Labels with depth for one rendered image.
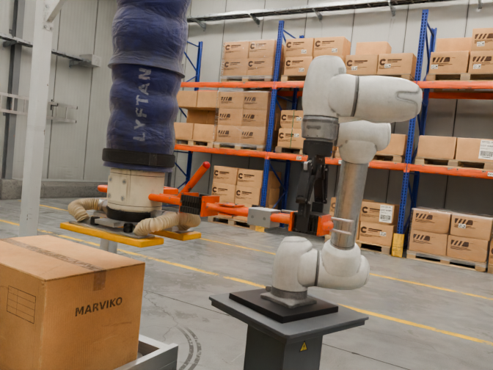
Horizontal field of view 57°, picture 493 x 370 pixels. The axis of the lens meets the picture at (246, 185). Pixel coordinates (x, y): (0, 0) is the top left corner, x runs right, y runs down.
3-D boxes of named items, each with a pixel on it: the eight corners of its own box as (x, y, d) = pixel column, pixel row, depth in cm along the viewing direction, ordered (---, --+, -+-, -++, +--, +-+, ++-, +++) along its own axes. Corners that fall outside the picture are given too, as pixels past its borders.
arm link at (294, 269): (272, 280, 206) (276, 232, 206) (312, 285, 204) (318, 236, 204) (269, 289, 190) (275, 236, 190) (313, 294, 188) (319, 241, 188)
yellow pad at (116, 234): (59, 228, 143) (60, 212, 143) (84, 226, 152) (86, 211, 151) (140, 248, 126) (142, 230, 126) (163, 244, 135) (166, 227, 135)
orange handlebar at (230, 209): (71, 189, 157) (72, 178, 157) (133, 189, 183) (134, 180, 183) (328, 234, 111) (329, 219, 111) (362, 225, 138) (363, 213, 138)
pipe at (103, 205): (65, 216, 144) (67, 198, 144) (122, 213, 166) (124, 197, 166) (147, 235, 128) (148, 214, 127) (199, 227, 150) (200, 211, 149)
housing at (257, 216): (246, 224, 123) (247, 207, 122) (257, 222, 128) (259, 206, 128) (268, 228, 119) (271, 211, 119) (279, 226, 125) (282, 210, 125)
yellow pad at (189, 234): (105, 224, 159) (106, 210, 159) (125, 222, 168) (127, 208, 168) (183, 241, 143) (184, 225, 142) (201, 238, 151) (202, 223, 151)
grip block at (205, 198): (177, 212, 132) (178, 192, 132) (196, 211, 141) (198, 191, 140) (200, 216, 128) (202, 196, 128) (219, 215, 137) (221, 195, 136)
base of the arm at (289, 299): (280, 289, 213) (281, 277, 213) (318, 302, 197) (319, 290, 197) (252, 294, 201) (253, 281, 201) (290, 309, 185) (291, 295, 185)
